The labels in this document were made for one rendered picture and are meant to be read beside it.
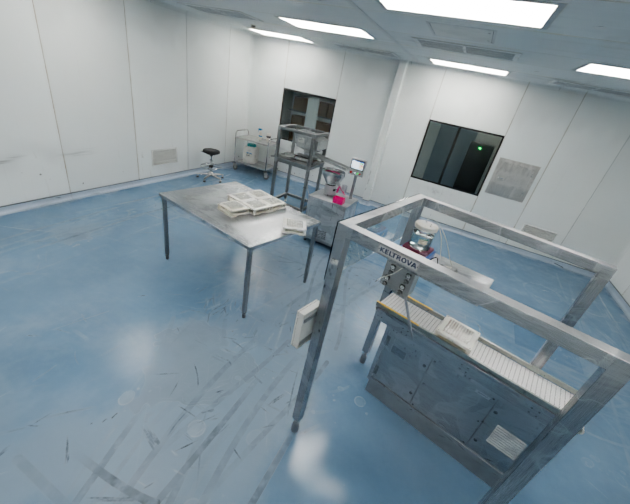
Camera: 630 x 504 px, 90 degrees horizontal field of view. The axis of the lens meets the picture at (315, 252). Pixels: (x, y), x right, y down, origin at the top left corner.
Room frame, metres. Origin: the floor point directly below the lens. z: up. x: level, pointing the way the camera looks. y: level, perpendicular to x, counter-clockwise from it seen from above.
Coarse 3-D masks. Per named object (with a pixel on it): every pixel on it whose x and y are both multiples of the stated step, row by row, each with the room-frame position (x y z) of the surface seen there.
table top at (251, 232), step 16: (176, 192) 3.34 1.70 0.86; (192, 192) 3.44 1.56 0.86; (208, 192) 3.54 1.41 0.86; (224, 192) 3.65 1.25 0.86; (192, 208) 3.00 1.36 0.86; (208, 208) 3.09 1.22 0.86; (288, 208) 3.57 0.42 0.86; (208, 224) 2.75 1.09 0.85; (224, 224) 2.79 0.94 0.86; (240, 224) 2.86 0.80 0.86; (256, 224) 2.94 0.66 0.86; (272, 224) 3.02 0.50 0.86; (320, 224) 3.36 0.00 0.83; (240, 240) 2.54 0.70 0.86; (256, 240) 2.60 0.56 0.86; (272, 240) 2.68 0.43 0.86
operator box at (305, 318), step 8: (312, 304) 1.44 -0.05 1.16; (304, 312) 1.36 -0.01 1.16; (312, 312) 1.39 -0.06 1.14; (296, 320) 1.36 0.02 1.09; (304, 320) 1.33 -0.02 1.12; (312, 320) 1.41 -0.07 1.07; (296, 328) 1.35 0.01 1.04; (304, 328) 1.36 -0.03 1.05; (312, 328) 1.43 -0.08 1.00; (296, 336) 1.34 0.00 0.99; (304, 336) 1.37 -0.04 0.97; (296, 344) 1.34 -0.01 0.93
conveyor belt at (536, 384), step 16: (400, 304) 2.02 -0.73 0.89; (416, 320) 1.86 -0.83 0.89; (432, 320) 1.90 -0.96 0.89; (480, 352) 1.65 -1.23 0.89; (496, 352) 1.69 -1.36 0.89; (496, 368) 1.53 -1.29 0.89; (512, 368) 1.56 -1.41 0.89; (528, 384) 1.45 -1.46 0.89; (544, 384) 1.48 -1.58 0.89; (560, 400) 1.38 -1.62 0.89
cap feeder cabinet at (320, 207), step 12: (312, 204) 4.51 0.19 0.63; (324, 204) 4.45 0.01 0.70; (336, 204) 4.38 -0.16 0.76; (348, 204) 4.48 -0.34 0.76; (312, 216) 4.49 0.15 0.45; (324, 216) 4.43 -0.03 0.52; (336, 216) 4.36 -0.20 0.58; (348, 216) 4.55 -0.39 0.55; (312, 228) 4.48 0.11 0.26; (324, 228) 4.41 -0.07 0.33; (324, 240) 4.40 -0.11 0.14
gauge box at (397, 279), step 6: (390, 264) 1.90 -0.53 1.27; (384, 270) 1.92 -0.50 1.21; (396, 270) 1.87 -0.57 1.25; (402, 270) 1.85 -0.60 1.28; (390, 276) 1.89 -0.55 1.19; (396, 276) 1.87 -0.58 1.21; (402, 276) 1.84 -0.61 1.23; (414, 276) 1.80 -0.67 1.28; (390, 282) 1.88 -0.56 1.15; (396, 282) 1.86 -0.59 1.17; (402, 282) 1.84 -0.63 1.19; (414, 282) 1.84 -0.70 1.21; (390, 288) 1.87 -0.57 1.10; (396, 288) 1.85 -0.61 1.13; (408, 288) 1.81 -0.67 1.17; (402, 294) 1.82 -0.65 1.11; (408, 294) 1.81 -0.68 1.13
